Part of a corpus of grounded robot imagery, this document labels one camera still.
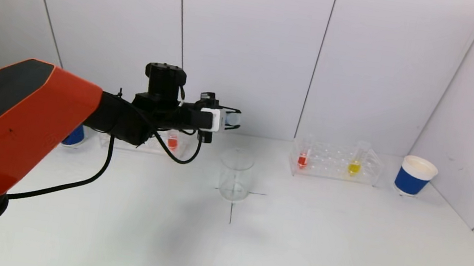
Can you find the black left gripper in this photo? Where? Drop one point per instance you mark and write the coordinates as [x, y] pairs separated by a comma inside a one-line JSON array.
[[215, 120]]

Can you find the blue pigment test tube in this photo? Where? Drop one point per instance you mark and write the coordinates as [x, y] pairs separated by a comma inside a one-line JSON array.
[[233, 118]]

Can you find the orange and black left arm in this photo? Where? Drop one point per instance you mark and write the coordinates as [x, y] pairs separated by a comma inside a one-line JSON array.
[[19, 130]]

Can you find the red pigment test tube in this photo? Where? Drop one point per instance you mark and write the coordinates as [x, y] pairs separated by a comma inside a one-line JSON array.
[[302, 161], [172, 143]]

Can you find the clear glass beaker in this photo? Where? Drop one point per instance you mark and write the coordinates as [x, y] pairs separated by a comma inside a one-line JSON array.
[[234, 183]]

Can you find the clear acrylic test tube rack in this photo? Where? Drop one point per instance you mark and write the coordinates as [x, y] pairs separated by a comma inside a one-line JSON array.
[[330, 161], [156, 146]]

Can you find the yellow pigment test tube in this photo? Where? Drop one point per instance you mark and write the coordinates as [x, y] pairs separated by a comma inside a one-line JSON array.
[[353, 168]]

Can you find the blue sleeved white paper cup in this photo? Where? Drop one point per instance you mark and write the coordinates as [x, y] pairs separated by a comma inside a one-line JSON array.
[[75, 137], [410, 181]]

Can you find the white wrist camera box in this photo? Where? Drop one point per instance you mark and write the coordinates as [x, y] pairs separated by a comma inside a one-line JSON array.
[[212, 119]]

